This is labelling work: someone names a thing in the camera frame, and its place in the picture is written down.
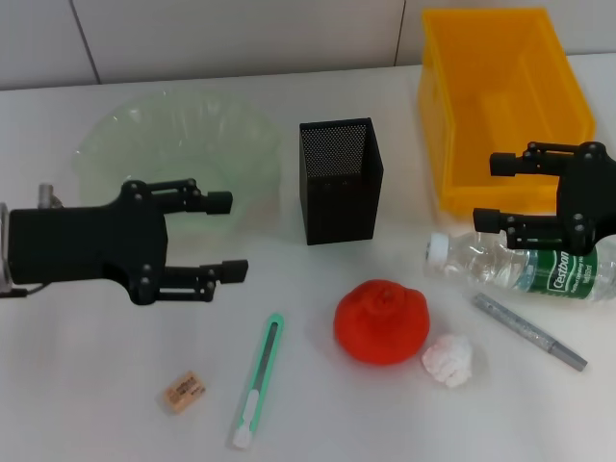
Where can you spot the tan eraser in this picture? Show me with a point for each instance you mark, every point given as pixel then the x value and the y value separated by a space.
pixel 183 392

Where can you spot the green utility knife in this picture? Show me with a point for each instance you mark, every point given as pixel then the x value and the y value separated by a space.
pixel 260 375

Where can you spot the silver left wrist knob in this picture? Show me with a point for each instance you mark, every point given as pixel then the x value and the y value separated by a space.
pixel 48 195

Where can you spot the red-orange knitted orange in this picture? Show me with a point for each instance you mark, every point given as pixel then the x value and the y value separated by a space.
pixel 380 327

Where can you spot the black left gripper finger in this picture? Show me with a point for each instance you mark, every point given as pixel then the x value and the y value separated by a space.
pixel 233 271

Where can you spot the green glass fruit plate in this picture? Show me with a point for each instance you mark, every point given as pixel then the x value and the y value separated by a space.
pixel 192 135

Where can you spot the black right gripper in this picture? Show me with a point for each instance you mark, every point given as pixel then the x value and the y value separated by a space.
pixel 592 192

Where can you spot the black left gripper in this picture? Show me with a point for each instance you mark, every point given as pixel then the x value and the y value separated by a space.
pixel 72 245

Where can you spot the yellow plastic bin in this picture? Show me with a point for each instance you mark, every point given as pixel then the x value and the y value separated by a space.
pixel 481 96

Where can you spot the white paper ball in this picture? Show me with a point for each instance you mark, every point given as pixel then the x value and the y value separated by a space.
pixel 450 361

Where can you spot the grey glitter pen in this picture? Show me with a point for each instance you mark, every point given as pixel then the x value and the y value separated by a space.
pixel 524 329

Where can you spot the black mesh pen holder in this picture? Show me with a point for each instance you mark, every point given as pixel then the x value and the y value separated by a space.
pixel 341 212

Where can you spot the clear water bottle green label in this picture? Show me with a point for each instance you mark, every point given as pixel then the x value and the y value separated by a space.
pixel 481 264

